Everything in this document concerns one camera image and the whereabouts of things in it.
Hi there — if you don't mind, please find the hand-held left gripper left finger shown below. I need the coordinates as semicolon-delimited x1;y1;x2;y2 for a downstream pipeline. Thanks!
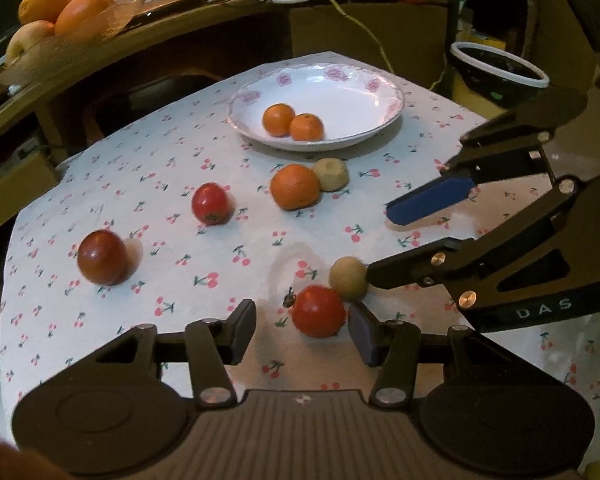
95;299;257;407

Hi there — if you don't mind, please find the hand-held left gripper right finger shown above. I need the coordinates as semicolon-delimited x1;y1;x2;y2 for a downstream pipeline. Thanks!
348;301;527;407

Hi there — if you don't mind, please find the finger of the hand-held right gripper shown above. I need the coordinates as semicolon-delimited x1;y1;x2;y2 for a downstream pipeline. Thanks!
385;87;588;232
367;176;584;312

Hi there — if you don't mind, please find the bright red tomato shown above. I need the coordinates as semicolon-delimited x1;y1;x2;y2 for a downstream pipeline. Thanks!
291;285;347;339

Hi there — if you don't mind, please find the beige round fruit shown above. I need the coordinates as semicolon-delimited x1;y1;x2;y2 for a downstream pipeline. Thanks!
329;256;370;303

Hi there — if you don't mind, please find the white floral rim plate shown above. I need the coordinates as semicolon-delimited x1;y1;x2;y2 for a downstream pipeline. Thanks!
227;63;406;151

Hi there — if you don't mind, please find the beige lumpy fruit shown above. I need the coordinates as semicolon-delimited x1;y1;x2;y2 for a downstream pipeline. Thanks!
313;158;351;192

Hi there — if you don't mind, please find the small red tomato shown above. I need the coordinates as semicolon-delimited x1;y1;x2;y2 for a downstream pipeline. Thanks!
191;183;231;226

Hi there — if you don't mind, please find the large orange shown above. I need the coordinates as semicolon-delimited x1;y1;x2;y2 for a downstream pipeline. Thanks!
270;163;322;211

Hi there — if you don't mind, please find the black bowl with white rim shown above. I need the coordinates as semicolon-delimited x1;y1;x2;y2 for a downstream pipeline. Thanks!
450;41;551;107

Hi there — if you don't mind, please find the small orange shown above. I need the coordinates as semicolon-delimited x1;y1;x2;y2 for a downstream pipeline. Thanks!
262;103;297;137
289;113;326;142

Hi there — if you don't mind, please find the dark red tomato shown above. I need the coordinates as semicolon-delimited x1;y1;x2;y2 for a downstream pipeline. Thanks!
77;230;131;286

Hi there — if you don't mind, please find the cherry print tablecloth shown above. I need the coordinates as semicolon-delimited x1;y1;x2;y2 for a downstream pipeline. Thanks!
0;51;600;441

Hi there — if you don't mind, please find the wooden side desk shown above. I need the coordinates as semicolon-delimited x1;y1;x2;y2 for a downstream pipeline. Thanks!
0;0;461;161

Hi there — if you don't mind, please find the fruit bowl on shelf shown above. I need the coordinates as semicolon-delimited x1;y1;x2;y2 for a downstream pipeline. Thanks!
0;1;148;87

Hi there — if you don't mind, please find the big orange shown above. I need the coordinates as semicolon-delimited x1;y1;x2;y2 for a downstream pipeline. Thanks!
55;0;116;37
18;0;74;26

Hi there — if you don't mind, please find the pale apple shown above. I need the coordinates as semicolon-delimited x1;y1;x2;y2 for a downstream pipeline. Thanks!
6;20;56;64

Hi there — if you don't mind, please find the yellow-green cable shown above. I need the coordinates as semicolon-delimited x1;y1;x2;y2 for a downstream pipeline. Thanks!
325;0;448;92

